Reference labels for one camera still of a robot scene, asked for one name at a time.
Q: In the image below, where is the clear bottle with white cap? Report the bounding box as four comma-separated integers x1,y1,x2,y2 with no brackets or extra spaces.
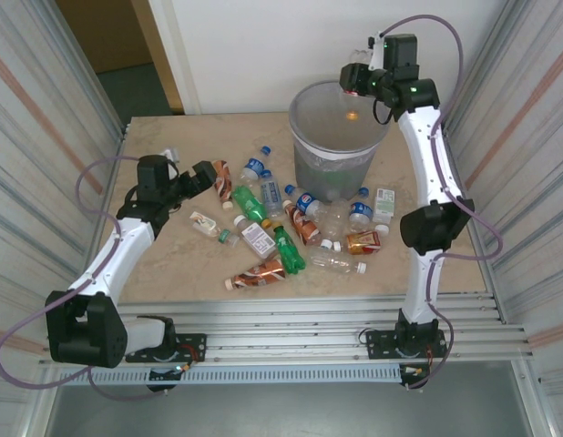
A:
307,251,369,276

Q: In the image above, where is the red label bottle yellow cap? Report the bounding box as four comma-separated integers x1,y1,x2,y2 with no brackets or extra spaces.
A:
345,45,374,120

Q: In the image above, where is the white door frame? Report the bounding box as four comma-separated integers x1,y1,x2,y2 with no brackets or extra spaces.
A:
147,0,204,116

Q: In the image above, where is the aluminium side rail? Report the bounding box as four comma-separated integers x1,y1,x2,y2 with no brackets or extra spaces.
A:
97,120,130,206
434,117,510,325

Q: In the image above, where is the aluminium rail bed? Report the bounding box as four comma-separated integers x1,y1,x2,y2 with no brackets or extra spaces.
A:
38,293,536,369

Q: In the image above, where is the white slotted cable duct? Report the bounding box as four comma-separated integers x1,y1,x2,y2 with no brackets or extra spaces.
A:
56,363,404,386

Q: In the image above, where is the brown door jamb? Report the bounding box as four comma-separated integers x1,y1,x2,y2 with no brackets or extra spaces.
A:
128,0,186,115

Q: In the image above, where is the white bottle with green label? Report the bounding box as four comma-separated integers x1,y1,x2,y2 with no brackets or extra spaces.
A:
373,188,397,237

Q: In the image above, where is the power lead with yellow connector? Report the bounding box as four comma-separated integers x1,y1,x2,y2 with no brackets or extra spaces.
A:
398,362,432,391
147,361,194,393

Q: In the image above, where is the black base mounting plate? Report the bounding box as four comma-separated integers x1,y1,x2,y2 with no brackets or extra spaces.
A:
125,332,208,365
365,328,448,361

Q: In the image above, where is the clear bottle blue Pepsi label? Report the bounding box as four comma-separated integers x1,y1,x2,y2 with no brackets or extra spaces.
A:
239,145,272,183
283,183,328,224
348,187,374,231

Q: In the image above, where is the grey mesh waste bin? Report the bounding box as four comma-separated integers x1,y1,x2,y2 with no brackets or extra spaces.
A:
288,80,392,204

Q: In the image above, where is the small clear bottle green cap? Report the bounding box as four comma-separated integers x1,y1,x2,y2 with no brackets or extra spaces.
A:
216,229,241,249

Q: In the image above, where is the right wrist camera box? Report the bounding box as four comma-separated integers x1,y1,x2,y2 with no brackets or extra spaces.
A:
366,30,388,70

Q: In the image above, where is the white bottle with purple label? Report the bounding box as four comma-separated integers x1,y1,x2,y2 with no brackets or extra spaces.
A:
232,214,280,261

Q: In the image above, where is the clear bottle pale blue label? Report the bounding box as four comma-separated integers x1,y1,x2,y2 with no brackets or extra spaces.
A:
261,168,284,218

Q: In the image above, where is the brown label tea bottle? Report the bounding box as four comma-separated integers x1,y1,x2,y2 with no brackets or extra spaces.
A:
282,199,321,247
211,158,238,211
223,259,287,291

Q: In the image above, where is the red and gold snack wrapper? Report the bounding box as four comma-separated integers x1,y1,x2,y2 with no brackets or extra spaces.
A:
332,229,384,256

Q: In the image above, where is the small bottle orange green label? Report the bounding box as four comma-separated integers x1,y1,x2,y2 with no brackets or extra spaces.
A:
189,210,222,239

